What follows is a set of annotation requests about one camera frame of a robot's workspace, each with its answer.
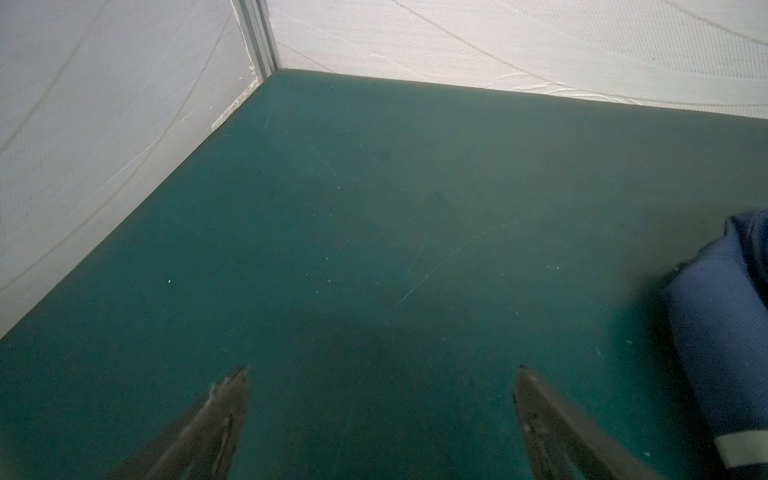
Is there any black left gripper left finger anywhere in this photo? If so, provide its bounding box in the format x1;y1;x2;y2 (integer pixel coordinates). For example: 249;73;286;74
106;367;250;479

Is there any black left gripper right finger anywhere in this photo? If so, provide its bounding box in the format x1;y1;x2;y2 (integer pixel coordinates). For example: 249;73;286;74
513;366;662;479

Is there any navy blue student backpack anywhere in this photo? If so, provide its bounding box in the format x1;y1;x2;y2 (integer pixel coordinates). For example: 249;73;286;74
665;210;767;479

